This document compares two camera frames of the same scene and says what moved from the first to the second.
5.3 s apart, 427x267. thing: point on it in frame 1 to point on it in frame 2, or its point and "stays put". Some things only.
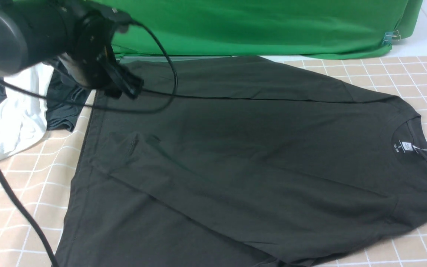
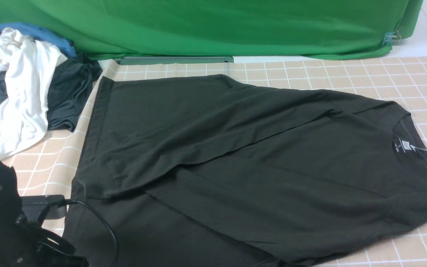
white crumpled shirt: (22, 122) stays put
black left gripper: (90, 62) to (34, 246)
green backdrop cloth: (261, 29) stays put
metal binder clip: (390, 36) stays put
